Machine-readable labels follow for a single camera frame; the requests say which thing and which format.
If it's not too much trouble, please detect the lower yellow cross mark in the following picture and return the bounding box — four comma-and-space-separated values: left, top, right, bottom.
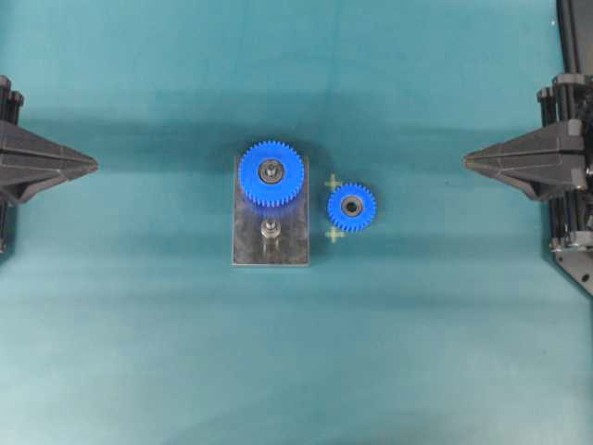
324, 226, 346, 244

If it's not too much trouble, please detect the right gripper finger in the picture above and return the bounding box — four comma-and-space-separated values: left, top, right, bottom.
464, 119, 585, 162
464, 152, 588, 201

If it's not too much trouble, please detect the free steel shaft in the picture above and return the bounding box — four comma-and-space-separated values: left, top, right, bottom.
260, 218, 282, 242

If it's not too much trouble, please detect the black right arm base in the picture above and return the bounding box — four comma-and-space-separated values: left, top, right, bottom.
553, 1, 592, 295

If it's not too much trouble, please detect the upper yellow cross mark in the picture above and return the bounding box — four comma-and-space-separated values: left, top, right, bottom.
324, 173, 343, 191

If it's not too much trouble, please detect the metal base plate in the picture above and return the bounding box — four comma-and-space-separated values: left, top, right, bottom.
232, 156, 310, 267

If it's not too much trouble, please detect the small blue gear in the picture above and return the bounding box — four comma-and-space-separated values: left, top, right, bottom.
327, 183, 377, 232

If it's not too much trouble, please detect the large blue gear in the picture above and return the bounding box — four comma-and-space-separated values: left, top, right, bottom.
238, 141, 305, 208

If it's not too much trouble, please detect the yellow cross mark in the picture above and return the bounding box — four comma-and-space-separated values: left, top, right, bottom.
324, 173, 343, 191
324, 226, 346, 244

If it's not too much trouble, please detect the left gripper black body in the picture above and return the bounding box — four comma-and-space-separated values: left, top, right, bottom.
0, 76, 25, 254

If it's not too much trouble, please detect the steel shaft under large gear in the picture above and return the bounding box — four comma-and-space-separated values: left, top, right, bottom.
259, 161, 283, 184

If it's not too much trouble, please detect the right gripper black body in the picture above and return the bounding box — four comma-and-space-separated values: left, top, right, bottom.
536, 72, 593, 254

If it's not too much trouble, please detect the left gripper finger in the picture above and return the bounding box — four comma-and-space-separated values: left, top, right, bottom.
1, 161, 98, 204
1, 121, 96, 164

